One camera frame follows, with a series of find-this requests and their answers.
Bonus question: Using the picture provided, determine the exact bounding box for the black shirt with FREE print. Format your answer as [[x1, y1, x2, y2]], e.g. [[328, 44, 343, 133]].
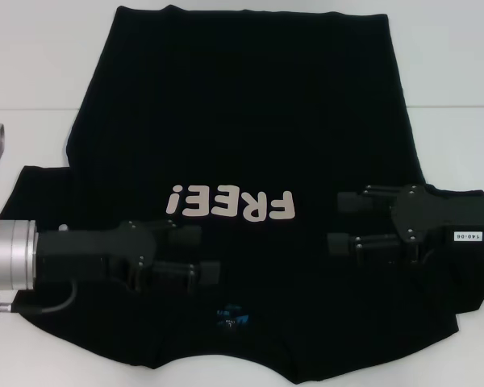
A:
[[0, 4, 484, 370]]

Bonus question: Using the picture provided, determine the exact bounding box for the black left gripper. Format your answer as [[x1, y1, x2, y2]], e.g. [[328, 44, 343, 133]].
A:
[[35, 218, 222, 293]]

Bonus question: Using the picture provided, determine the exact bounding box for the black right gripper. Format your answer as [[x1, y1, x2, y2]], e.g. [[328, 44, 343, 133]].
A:
[[326, 183, 484, 266]]

